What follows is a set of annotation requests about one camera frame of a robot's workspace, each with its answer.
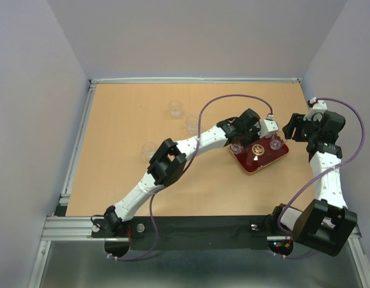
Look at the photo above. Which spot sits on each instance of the aluminium frame rail front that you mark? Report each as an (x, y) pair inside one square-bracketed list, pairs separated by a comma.
[(75, 228)]

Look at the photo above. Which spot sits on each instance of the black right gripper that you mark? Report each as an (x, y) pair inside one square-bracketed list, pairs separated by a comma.
[(297, 121)]

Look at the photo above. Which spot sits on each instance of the red rectangular tray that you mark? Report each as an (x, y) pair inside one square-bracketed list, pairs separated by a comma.
[(259, 155)]

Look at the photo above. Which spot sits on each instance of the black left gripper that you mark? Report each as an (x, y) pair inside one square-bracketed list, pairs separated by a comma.
[(255, 131)]

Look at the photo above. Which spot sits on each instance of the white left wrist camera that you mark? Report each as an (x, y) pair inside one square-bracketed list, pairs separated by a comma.
[(267, 126)]

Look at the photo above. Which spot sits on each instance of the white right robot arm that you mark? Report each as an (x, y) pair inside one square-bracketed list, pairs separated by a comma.
[(326, 223)]

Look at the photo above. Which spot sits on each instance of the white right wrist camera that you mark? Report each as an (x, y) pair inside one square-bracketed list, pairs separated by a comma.
[(316, 108)]

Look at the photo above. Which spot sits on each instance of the aluminium frame rail back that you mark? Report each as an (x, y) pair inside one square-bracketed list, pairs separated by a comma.
[(196, 80)]

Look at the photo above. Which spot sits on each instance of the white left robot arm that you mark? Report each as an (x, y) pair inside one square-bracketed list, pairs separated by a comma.
[(168, 163)]

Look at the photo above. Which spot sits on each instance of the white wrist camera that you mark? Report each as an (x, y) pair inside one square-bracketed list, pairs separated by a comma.
[(316, 108), (267, 126)]

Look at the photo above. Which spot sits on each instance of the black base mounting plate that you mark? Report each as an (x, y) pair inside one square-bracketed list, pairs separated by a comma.
[(142, 234)]

